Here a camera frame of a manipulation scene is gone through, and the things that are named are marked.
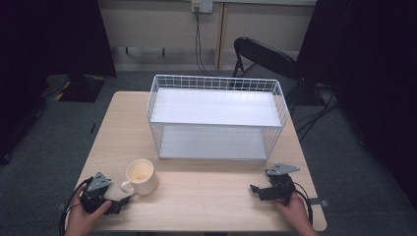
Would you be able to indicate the small black floor object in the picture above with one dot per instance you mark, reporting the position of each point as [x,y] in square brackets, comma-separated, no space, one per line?
[93,128]

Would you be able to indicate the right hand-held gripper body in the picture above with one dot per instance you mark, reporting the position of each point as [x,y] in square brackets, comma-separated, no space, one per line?
[281,185]

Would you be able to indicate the grey table edge clamp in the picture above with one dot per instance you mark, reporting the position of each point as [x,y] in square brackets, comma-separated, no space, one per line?
[319,202]

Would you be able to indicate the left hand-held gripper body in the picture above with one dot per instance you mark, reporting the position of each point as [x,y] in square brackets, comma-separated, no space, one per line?
[95,193]

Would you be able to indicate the person's right hand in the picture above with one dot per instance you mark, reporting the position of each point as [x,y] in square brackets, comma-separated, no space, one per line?
[295,214]

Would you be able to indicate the black stand base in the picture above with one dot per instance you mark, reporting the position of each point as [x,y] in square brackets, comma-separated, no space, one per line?
[77,87]

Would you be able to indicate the dark curtain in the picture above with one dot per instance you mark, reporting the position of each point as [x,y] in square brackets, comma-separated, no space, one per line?
[49,36]
[367,82]

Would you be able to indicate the cream ceramic cup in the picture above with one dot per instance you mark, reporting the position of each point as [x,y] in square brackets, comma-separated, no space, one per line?
[141,177]

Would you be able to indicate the white wall socket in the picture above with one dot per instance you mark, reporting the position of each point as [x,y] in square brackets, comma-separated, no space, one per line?
[202,6]

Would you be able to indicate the black folding chair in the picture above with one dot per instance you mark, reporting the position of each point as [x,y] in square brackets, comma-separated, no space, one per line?
[265,59]

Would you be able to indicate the person's left hand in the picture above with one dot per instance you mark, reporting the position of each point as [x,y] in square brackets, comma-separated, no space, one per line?
[82,218]

